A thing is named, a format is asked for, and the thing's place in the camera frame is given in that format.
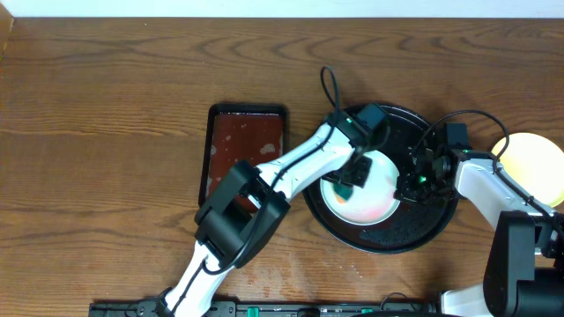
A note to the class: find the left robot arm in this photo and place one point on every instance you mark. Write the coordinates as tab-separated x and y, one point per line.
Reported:
246	208

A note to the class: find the pale green plate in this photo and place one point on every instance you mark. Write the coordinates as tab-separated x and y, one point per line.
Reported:
374	202

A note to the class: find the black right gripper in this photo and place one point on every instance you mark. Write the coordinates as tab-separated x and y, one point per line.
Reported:
405	191

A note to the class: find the round black serving tray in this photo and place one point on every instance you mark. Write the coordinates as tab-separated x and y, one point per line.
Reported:
410	226

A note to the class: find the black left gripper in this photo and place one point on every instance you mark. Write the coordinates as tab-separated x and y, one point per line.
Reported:
367	175

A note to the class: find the yellow plate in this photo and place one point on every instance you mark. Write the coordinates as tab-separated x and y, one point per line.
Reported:
536	164

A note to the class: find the black rectangular water tray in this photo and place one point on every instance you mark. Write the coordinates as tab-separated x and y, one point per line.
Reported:
255	133

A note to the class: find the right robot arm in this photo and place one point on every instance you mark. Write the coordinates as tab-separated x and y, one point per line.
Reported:
524	271

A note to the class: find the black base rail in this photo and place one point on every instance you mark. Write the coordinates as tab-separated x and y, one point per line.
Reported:
154	307

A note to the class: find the green scouring sponge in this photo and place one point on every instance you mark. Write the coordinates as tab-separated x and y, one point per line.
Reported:
342	192

